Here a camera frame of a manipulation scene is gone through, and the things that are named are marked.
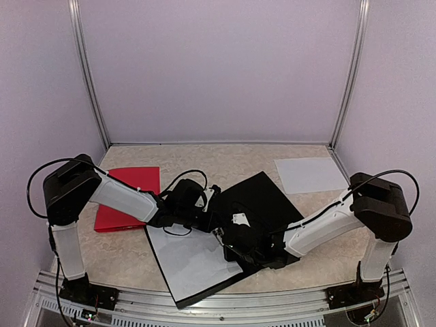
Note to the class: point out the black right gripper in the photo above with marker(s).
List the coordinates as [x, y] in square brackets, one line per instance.
[231, 256]

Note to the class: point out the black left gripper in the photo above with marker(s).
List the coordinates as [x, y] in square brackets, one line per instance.
[206, 226]

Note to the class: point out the red clip file folder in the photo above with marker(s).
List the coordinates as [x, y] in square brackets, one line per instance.
[110, 220]

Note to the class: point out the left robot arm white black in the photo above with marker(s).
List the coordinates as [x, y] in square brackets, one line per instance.
[78, 182]

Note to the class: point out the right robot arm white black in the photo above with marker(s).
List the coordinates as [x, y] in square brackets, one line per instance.
[284, 238]

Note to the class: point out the blank white paper sheet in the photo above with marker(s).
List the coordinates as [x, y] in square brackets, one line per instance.
[310, 175]

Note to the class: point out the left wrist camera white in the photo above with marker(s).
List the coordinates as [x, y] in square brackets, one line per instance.
[206, 196]

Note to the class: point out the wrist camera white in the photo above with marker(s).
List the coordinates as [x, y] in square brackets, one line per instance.
[206, 196]
[240, 219]

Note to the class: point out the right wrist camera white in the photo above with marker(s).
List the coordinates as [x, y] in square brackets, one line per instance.
[240, 219]

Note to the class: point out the aluminium frame rail back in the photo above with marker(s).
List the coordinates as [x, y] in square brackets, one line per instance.
[326, 144]

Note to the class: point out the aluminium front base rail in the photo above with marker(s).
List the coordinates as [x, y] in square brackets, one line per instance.
[134, 307]

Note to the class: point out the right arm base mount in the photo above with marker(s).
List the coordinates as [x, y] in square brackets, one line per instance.
[353, 294]

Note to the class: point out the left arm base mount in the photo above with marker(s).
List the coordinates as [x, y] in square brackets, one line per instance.
[84, 292]

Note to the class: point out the aluminium frame post right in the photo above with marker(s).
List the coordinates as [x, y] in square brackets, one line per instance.
[352, 74]

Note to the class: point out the aluminium frame post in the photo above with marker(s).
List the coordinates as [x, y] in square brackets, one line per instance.
[352, 74]
[78, 31]

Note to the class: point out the aluminium frame post left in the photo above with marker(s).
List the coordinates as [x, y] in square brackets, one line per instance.
[78, 31]

